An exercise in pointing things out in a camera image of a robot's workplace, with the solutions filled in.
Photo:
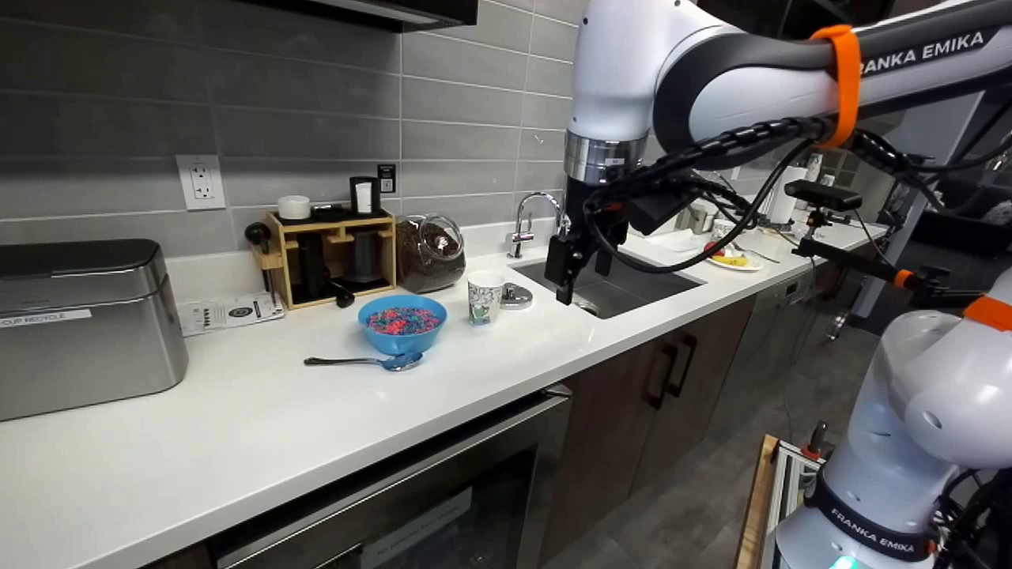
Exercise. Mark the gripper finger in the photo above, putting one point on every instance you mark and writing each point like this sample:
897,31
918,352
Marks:
598,253
561,261

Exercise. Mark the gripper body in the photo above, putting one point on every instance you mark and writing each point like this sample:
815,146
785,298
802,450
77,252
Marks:
593,209

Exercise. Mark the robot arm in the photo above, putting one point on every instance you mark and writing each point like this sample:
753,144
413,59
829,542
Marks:
632,71

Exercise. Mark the silver jar lid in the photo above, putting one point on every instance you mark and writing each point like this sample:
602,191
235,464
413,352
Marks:
517,297

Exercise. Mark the glass jar of coffee beans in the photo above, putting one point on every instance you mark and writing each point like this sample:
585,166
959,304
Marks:
431,257

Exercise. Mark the steel sink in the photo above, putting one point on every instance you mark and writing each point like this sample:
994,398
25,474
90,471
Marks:
632,288

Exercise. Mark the chrome tap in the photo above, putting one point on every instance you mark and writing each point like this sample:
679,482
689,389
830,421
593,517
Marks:
521,229

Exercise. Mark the patterned paper cup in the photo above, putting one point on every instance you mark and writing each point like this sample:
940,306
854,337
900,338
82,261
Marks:
485,300

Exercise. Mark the yellow banana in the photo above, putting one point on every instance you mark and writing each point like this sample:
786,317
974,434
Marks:
729,259

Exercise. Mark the white plate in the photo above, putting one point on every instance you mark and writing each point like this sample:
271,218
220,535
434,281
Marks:
739,266

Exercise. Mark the colourful cereal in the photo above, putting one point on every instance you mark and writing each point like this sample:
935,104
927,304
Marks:
403,321

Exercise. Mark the dark wood cabinet door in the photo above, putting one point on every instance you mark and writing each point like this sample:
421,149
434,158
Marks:
711,379
601,458

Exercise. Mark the blue bowl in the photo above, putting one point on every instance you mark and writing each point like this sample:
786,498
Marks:
402,342

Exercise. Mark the steel dishwasher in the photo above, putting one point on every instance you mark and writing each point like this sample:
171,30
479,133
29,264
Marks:
771,332

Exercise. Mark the metal spoon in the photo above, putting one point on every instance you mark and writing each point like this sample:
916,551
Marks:
399,363

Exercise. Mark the white paper towel roll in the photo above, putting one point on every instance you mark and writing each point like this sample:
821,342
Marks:
784,197

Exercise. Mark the dark coffee press cylinder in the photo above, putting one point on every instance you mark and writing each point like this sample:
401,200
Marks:
365,257

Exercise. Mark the black scoop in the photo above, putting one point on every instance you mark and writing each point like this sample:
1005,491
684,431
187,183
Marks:
343,295

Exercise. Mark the black coffee press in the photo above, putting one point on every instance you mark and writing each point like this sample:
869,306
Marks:
311,265

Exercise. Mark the white round container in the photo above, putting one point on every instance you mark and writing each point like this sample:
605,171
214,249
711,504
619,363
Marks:
294,208

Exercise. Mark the wooden coffee organizer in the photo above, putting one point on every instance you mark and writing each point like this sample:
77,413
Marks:
278,261

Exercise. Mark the black range hood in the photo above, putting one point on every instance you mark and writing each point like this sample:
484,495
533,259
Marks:
379,9

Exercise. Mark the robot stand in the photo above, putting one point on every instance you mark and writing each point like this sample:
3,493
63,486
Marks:
759,506

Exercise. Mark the white printed leaflet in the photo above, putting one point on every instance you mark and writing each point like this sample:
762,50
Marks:
229,314

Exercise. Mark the stainless steel bin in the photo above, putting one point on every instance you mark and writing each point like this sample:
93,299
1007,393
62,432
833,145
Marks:
79,324

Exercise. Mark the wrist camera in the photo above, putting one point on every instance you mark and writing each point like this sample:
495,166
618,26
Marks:
655,212

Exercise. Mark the small black wall switch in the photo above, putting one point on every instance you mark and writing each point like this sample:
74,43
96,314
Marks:
387,178

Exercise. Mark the camera on mount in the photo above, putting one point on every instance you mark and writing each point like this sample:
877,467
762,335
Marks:
822,195

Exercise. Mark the white wall socket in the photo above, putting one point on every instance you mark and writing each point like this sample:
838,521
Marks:
201,182

